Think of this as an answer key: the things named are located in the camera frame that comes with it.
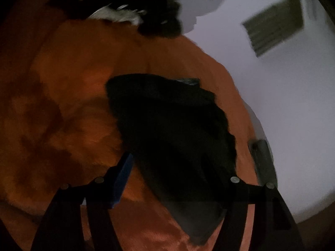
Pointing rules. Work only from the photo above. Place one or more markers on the black garment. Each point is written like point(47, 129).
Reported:
point(170, 136)

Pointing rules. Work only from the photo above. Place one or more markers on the wall vent window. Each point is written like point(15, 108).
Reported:
point(274, 23)

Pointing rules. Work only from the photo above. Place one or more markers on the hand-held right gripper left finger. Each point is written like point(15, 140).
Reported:
point(123, 177)

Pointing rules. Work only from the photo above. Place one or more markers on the orange fleece blanket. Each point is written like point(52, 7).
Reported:
point(65, 96)

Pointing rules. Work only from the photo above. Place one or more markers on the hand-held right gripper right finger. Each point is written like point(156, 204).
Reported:
point(236, 204)

